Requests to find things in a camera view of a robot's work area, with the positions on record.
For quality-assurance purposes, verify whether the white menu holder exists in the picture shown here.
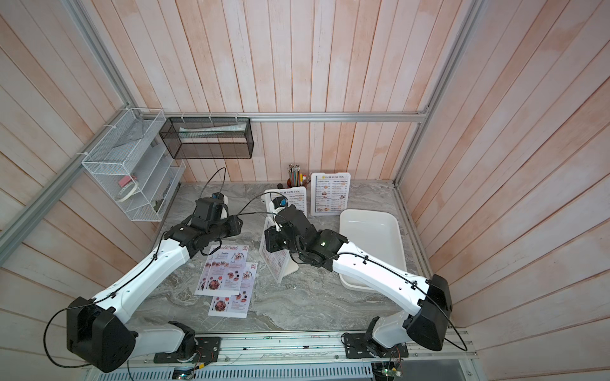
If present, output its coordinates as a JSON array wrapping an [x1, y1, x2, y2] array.
[[261, 187, 307, 214], [310, 171, 352, 217], [259, 217, 299, 284]]

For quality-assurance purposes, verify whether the red special menu sheet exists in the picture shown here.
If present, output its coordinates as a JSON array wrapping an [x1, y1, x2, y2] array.
[[194, 244, 249, 297], [208, 262, 258, 318]]

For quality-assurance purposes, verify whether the white menu holder front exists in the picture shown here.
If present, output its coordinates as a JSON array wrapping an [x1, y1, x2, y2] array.
[[310, 171, 352, 217]]

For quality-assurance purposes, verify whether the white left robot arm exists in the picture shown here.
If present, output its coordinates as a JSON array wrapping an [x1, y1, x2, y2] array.
[[66, 192, 243, 372]]

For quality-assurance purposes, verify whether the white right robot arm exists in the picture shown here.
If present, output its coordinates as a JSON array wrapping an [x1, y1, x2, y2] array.
[[265, 206, 453, 357]]

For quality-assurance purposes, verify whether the white plastic tray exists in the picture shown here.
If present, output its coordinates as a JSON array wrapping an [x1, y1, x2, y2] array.
[[339, 210, 408, 271]]

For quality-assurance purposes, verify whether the red metal bucket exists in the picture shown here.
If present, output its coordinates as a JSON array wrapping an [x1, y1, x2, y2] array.
[[287, 179, 310, 188]]

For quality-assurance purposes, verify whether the white tape roll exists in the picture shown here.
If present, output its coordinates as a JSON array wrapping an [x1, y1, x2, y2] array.
[[116, 179, 139, 203]]

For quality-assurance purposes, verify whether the pink eraser block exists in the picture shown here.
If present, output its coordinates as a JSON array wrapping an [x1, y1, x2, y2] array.
[[119, 176, 137, 187]]

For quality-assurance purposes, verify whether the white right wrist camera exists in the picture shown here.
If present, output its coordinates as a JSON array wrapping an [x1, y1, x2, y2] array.
[[262, 190, 289, 221]]

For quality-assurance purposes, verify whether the black mesh wall basket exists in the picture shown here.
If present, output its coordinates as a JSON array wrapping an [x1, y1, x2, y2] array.
[[160, 116, 254, 160]]

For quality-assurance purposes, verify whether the white wire wall shelf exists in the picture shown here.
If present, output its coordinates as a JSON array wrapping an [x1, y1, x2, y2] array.
[[82, 108, 185, 222]]

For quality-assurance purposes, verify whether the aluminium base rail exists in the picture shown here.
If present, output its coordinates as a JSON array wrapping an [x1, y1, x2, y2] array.
[[84, 331, 486, 380]]

